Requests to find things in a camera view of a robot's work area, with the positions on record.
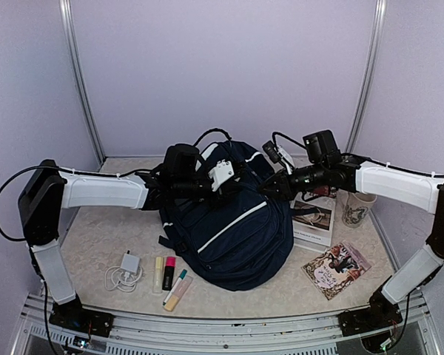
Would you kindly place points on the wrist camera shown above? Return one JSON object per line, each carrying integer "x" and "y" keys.
{"x": 277, "y": 154}
{"x": 221, "y": 173}

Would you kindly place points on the pink black highlighter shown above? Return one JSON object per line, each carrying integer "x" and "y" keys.
{"x": 168, "y": 274}

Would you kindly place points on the white patterned mug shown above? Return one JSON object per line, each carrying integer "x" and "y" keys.
{"x": 356, "y": 208}

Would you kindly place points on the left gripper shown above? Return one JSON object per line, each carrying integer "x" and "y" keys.
{"x": 223, "y": 194}

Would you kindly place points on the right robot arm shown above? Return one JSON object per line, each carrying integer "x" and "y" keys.
{"x": 419, "y": 213}

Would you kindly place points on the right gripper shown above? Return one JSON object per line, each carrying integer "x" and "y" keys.
{"x": 281, "y": 183}

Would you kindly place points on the front aluminium rail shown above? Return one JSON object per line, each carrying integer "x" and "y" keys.
{"x": 134, "y": 333}

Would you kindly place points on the navy blue backpack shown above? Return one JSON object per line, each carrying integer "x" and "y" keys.
{"x": 241, "y": 243}

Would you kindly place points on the right aluminium frame post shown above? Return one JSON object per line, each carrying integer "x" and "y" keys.
{"x": 368, "y": 75}

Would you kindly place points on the orange pastel highlighter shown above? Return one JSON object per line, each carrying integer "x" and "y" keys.
{"x": 178, "y": 294}

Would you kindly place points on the coffee cover white book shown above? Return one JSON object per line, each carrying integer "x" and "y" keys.
{"x": 313, "y": 221}

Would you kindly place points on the left aluminium frame post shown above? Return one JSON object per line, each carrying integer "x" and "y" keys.
{"x": 72, "y": 45}

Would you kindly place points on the red patterned plate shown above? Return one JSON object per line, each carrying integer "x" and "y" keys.
{"x": 325, "y": 191}

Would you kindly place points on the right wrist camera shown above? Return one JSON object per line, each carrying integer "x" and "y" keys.
{"x": 277, "y": 154}

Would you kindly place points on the yellow highlighter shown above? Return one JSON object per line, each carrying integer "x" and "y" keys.
{"x": 158, "y": 275}

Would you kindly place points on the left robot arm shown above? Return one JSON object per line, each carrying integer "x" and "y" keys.
{"x": 50, "y": 190}

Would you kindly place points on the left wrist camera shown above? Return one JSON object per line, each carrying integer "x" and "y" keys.
{"x": 221, "y": 173}

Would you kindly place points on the white charger with cable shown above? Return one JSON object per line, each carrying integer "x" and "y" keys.
{"x": 124, "y": 277}

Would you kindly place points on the illustrated floral cover book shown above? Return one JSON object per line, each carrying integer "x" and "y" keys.
{"x": 336, "y": 269}

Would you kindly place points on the teal white marker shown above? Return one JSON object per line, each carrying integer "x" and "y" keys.
{"x": 178, "y": 281}

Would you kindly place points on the aluminium frame post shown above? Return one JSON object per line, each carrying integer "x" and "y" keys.
{"x": 368, "y": 75}
{"x": 72, "y": 45}

